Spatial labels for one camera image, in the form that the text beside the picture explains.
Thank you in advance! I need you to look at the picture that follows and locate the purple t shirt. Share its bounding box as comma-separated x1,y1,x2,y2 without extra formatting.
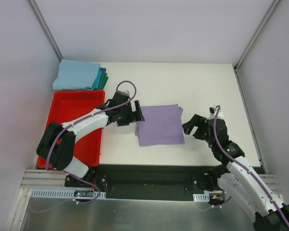
135,104,185,147

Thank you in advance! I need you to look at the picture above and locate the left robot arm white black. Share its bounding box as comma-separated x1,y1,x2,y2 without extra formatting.
36,90,145,187

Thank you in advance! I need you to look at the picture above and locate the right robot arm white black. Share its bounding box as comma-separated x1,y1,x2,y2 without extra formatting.
183,115,289,231

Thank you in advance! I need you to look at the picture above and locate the green folded shirt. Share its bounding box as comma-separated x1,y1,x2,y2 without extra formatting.
100,73,109,90

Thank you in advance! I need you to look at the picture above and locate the teal folded shirt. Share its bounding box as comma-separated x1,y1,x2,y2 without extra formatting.
92,67,104,90

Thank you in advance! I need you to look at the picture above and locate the dark blue folded shirt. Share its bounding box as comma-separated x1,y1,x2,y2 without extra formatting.
95,67,107,90

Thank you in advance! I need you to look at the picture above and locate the red plastic bin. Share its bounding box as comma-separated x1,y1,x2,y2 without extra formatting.
46,90,105,167

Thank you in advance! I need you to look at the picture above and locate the light blue folded shirt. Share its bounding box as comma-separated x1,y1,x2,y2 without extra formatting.
53,59,101,91

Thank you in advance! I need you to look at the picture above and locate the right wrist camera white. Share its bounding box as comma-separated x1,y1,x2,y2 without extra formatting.
208,105,224,120

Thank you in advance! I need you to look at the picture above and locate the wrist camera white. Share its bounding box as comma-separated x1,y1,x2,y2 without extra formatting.
124,90,131,96
208,105,224,120

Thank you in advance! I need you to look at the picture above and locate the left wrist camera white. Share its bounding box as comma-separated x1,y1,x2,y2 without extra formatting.
124,90,131,96

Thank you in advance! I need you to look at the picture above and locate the right table edge rail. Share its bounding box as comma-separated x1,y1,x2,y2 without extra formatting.
234,68,268,174

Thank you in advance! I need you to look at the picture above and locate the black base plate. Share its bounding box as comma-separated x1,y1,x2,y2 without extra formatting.
64,165,222,200

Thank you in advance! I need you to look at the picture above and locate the right white cable duct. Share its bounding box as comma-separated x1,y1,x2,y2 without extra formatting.
193,193,210,203

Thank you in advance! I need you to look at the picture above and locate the white cable duct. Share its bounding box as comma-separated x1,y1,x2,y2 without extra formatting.
31,189,106,200
193,193,210,203

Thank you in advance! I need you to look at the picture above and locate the aluminium rail front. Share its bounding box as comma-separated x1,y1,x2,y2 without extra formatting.
20,169,282,194

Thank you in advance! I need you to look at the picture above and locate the left white cable duct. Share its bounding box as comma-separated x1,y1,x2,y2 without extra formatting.
31,189,106,200

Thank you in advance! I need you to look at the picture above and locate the right aluminium frame post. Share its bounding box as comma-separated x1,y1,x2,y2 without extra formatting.
234,0,282,73

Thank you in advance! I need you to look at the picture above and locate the aluminium frame post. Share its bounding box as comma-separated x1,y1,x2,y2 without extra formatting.
234,0,282,73
27,0,63,62

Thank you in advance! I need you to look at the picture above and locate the left aluminium frame post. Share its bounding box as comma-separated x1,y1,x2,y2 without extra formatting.
27,0,63,62

